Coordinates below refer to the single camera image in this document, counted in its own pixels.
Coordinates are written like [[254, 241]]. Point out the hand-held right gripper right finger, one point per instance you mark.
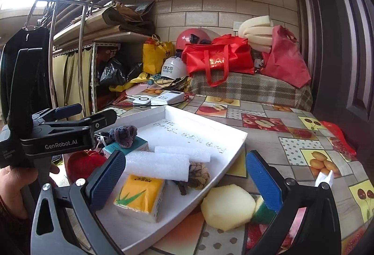
[[263, 179]]

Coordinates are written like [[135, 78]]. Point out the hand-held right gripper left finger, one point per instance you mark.
[[108, 179]]

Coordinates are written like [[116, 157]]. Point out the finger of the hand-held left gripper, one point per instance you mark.
[[99, 122], [68, 110]]

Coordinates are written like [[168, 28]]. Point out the yellow tissue pack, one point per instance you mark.
[[140, 196]]

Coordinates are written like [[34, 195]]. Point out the white foam block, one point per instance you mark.
[[157, 165], [181, 152]]

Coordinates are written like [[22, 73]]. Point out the white tray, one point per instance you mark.
[[204, 138]]

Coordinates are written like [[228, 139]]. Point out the person's left forearm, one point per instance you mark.
[[11, 228]]

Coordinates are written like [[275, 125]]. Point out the person's left hand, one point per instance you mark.
[[17, 182]]

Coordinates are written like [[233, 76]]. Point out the grey knitted scrunchie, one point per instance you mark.
[[124, 135]]

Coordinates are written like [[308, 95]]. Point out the red knitted apple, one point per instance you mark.
[[83, 164]]

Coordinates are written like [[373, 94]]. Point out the green and yellow sponge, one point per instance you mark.
[[261, 214]]

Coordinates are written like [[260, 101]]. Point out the metal shelf with yellow curtain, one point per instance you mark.
[[73, 73]]

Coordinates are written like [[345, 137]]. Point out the cream foam sponge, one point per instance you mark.
[[228, 205]]

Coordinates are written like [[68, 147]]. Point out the teal tissue pack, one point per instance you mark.
[[137, 145]]

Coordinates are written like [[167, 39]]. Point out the metal clothes rack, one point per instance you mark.
[[82, 67]]

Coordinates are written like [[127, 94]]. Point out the white round device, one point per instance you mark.
[[142, 101]]

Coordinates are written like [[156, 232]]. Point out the black plastic bag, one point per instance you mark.
[[112, 73]]

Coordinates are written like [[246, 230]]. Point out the fruit printed tablecloth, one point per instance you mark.
[[292, 132]]

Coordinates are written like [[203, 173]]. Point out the white remote control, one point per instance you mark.
[[168, 97]]

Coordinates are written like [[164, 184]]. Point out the yellow bag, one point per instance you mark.
[[153, 59]]

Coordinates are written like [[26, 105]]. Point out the red plastic bag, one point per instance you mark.
[[339, 135]]

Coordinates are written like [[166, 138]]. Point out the white helmet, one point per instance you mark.
[[172, 67]]

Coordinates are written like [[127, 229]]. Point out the wooden boards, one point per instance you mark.
[[96, 24]]

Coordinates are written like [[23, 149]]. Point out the plaid covered bench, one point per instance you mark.
[[248, 88]]

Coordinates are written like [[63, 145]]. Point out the brown folded bags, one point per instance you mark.
[[128, 18]]

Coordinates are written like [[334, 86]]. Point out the red nonwoven bag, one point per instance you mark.
[[286, 62]]

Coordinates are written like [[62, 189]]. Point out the red helmet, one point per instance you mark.
[[187, 38]]

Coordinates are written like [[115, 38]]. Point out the cream foam sheets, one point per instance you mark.
[[254, 29]]

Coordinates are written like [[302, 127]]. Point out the dark maroon door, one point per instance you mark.
[[344, 38]]

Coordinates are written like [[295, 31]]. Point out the white wall switch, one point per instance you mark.
[[237, 25]]

